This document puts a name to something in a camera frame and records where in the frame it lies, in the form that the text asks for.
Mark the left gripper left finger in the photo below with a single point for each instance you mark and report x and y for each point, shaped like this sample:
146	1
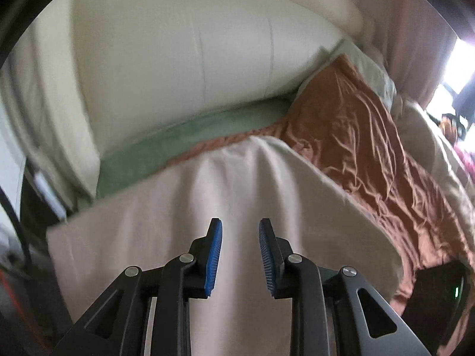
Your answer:
147	312

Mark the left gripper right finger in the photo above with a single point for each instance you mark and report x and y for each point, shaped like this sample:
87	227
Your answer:
333	312

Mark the beige jacket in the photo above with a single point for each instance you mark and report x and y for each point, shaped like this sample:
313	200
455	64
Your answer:
156	220

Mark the pink cloth on sill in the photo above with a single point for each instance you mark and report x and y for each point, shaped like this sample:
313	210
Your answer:
467	161

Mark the beige duvet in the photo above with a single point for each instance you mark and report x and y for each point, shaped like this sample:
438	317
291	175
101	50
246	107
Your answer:
424	141

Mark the stuffed toy on sill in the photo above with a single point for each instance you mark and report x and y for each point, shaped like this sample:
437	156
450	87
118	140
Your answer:
454	127

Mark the green mattress sheet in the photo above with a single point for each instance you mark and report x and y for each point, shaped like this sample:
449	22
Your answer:
138	158

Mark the brown bed sheet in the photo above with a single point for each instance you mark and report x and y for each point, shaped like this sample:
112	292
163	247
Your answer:
332	176

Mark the left pink curtain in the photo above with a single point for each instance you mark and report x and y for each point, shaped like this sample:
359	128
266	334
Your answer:
415	42

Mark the light green pillow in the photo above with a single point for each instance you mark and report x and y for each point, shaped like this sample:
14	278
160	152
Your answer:
375	77

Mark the cream padded headboard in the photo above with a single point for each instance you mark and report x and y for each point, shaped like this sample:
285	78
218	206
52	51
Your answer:
82	78

